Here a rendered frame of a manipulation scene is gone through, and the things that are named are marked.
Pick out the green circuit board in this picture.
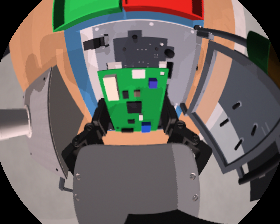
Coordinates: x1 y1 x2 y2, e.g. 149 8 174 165
97 67 169 133

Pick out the green bin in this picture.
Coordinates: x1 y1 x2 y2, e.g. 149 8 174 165
52 0 122 32

